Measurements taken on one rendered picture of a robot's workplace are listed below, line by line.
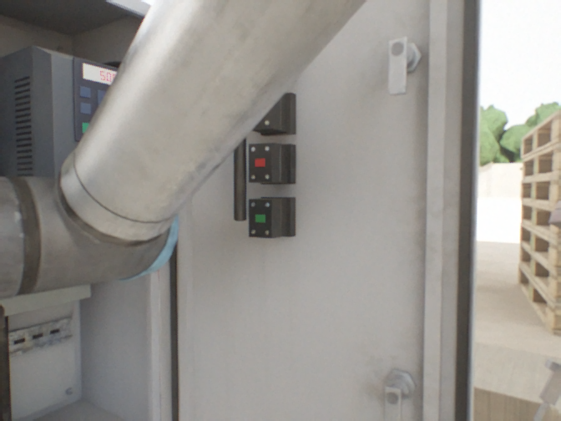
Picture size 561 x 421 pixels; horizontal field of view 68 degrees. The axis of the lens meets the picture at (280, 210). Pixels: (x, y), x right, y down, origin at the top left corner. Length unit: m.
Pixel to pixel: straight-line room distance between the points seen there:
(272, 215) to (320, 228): 0.07
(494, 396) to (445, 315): 1.20
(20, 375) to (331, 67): 0.60
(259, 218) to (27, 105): 0.30
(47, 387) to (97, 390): 0.07
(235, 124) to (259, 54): 0.05
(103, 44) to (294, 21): 0.55
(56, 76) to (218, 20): 0.36
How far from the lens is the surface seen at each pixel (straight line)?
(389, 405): 0.47
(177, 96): 0.23
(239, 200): 0.47
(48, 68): 0.56
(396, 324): 0.47
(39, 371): 0.76
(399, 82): 0.43
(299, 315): 0.51
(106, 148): 0.28
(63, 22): 0.75
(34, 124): 0.56
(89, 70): 0.57
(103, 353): 0.76
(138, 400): 0.71
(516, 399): 1.64
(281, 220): 0.47
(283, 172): 0.47
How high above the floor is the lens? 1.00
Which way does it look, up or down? 3 degrees down
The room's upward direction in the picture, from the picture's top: straight up
